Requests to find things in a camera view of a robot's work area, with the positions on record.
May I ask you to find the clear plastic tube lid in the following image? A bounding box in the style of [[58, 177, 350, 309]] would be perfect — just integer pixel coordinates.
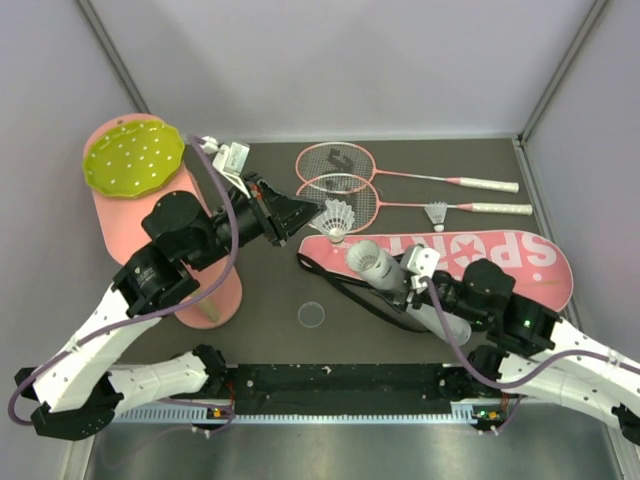
[[297, 301, 325, 328]]

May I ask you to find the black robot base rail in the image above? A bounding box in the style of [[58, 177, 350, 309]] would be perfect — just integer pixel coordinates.
[[169, 362, 506, 416]]

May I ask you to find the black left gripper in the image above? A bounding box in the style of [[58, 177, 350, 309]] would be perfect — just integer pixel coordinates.
[[191, 171, 329, 271]]

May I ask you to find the pink racket far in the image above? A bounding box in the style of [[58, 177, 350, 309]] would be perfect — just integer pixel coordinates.
[[295, 142, 520, 194]]

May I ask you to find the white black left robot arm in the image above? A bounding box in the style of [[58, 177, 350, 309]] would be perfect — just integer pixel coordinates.
[[8, 174, 326, 441]]

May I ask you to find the pink tiered shelf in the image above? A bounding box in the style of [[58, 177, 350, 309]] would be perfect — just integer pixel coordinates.
[[83, 113, 243, 330]]

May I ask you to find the pink racket near bag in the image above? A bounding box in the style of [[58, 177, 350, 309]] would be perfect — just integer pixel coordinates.
[[297, 173, 533, 233]]

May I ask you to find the pink sport racket bag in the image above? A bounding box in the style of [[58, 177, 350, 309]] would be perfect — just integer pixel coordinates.
[[299, 230, 574, 312]]

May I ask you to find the white shuttlecock tube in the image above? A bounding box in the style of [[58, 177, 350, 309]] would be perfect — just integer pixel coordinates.
[[345, 239, 449, 343]]

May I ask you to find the white feather shuttlecock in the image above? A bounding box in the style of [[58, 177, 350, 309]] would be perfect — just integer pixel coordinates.
[[310, 199, 355, 244], [423, 202, 448, 232]]

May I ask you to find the white slotted cable duct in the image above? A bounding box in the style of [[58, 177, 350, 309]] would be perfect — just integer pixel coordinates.
[[102, 402, 506, 425]]

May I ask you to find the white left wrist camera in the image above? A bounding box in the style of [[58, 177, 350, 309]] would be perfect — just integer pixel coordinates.
[[200, 136, 250, 198]]

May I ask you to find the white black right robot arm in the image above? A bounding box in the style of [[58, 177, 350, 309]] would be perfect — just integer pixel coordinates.
[[392, 249, 639, 444]]

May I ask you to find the green dotted scalloped plate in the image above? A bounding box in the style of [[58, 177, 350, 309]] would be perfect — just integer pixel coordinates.
[[82, 119, 185, 199]]

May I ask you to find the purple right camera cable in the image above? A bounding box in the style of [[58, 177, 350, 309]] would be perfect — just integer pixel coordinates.
[[424, 274, 640, 392]]

